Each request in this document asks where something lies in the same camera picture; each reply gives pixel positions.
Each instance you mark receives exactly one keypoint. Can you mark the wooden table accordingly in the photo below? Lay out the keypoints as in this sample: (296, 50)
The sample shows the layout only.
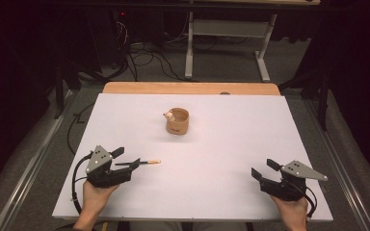
(189, 88)

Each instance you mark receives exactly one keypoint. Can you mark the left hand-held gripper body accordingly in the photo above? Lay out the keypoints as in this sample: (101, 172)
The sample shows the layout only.
(99, 160)

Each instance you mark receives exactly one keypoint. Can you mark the white board sheet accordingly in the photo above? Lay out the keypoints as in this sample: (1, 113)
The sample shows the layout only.
(205, 179)

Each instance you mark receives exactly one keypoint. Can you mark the wooden pen holder with figurine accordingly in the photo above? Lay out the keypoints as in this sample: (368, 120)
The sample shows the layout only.
(177, 125)

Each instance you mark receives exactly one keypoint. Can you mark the person's right hand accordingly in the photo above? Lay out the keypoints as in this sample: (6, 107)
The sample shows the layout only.
(294, 211)

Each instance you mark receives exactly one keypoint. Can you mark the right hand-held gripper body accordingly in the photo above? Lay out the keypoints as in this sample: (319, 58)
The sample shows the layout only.
(297, 179)

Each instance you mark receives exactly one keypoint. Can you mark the dark computer tower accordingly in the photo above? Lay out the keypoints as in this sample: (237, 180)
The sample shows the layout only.
(107, 35)

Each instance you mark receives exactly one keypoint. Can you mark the aluminium rail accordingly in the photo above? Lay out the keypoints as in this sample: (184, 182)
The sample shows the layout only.
(343, 170)
(29, 173)

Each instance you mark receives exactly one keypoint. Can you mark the white metal desk frame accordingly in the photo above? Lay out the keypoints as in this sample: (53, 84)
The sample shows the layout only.
(228, 28)

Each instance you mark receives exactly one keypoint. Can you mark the black pencil with wooden end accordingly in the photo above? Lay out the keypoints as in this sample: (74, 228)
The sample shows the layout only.
(151, 162)

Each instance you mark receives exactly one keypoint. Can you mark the black metal stand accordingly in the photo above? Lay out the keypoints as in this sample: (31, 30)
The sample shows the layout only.
(59, 86)
(322, 96)

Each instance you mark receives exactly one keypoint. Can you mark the person's left hand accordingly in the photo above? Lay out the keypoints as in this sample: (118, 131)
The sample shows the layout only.
(94, 199)

